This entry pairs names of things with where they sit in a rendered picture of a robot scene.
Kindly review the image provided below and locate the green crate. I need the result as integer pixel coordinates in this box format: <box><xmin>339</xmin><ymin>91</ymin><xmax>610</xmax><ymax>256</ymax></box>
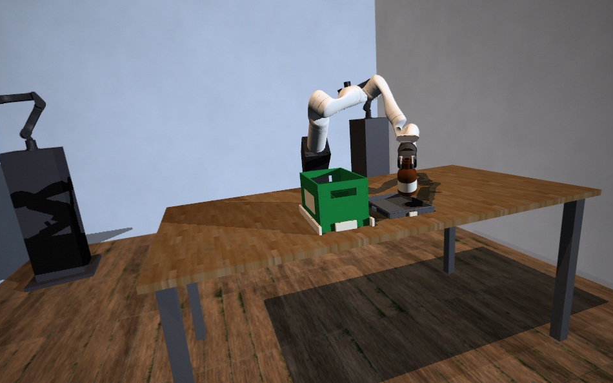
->
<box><xmin>299</xmin><ymin>168</ymin><xmax>369</xmax><ymax>233</ymax></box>

